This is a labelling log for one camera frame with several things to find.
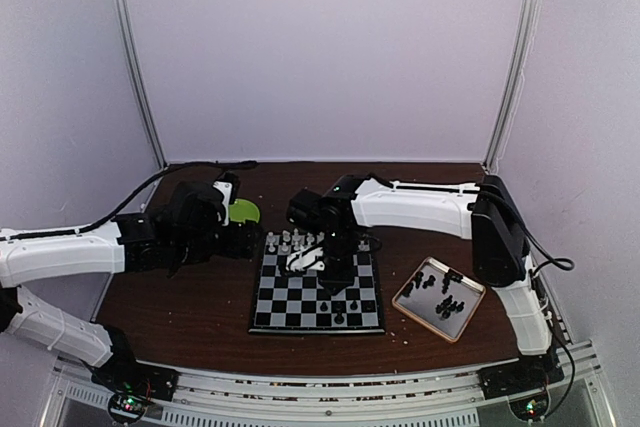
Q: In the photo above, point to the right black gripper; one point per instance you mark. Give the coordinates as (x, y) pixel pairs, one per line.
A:
(342, 278)

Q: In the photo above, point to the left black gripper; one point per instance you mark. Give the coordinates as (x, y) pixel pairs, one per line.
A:
(242, 242)

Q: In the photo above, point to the black white chess board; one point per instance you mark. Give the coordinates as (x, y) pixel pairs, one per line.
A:
(290, 304)

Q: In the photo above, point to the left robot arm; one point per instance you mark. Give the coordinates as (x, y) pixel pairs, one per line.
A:
(200, 221)

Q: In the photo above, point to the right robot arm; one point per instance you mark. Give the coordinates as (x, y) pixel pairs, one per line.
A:
(483, 213)

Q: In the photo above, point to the white rook piece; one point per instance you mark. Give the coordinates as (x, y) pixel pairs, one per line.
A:
(271, 242)

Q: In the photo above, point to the green plate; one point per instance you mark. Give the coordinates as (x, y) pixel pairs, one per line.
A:
(243, 210)

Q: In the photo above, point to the wooden metal tray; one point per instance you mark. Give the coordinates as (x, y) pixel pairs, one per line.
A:
(423, 313)

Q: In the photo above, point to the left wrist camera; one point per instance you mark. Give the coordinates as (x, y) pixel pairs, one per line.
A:
(227, 184)

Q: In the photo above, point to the front aluminium rail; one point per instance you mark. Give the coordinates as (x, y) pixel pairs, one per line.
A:
(444, 397)

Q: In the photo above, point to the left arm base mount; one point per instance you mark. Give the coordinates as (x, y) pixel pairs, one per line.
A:
(143, 381)

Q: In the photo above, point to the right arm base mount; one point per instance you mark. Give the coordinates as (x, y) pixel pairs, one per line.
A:
(516, 378)

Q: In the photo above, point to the left aluminium frame post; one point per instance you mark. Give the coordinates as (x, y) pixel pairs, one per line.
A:
(137, 82)

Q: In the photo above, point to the aluminium frame post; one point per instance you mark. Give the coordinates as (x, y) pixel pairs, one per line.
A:
(524, 39)
(137, 82)

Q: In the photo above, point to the right aluminium frame post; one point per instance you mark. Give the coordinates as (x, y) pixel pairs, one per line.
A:
(524, 39)

